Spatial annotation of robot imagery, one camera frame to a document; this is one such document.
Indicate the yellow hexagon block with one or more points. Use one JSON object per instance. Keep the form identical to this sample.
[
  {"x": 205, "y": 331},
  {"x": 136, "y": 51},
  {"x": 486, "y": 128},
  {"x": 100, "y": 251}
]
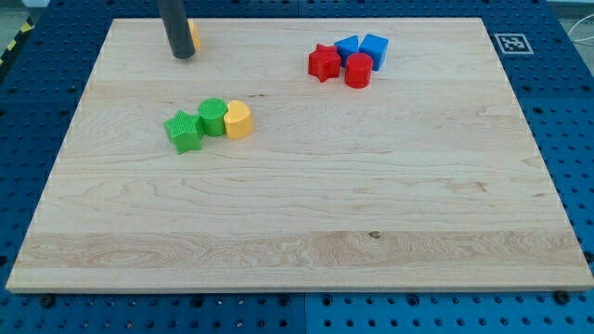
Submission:
[{"x": 194, "y": 34}]

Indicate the wooden board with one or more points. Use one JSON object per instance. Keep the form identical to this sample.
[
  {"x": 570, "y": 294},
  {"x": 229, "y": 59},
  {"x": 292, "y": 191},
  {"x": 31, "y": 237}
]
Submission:
[{"x": 428, "y": 179}]

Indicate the yellow half-round block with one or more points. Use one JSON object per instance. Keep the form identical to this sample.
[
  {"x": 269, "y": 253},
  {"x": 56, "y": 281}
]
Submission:
[{"x": 238, "y": 120}]

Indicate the green cylinder block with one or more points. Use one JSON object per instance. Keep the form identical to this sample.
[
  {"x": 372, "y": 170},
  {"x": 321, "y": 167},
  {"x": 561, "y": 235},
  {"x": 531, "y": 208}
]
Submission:
[{"x": 212, "y": 111}]

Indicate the red star block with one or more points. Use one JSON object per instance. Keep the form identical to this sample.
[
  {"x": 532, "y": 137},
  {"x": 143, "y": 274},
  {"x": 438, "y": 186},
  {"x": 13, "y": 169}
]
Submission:
[{"x": 324, "y": 62}]

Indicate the green star block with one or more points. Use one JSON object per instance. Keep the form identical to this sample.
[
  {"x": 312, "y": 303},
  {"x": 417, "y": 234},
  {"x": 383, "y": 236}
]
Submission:
[{"x": 184, "y": 131}]

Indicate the red cylinder block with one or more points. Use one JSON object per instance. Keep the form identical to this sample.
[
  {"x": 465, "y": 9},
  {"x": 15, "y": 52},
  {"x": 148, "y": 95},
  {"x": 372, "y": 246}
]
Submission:
[{"x": 358, "y": 70}]

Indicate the blue block left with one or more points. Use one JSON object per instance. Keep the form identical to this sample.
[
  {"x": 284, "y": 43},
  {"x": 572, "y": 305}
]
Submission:
[{"x": 346, "y": 47}]

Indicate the blue cube block right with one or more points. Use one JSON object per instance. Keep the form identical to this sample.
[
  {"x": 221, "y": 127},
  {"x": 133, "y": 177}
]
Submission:
[{"x": 376, "y": 47}]

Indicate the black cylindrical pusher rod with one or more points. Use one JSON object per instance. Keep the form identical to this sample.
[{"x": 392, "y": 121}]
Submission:
[{"x": 174, "y": 19}]

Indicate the white fiducial marker tag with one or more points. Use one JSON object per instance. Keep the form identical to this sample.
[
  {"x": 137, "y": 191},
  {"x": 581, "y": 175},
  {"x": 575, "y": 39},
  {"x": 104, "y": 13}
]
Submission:
[{"x": 513, "y": 43}]

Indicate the yellow black hazard tape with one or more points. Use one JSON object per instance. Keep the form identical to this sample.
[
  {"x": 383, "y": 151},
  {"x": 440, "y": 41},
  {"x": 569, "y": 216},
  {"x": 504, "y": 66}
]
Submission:
[{"x": 15, "y": 45}]

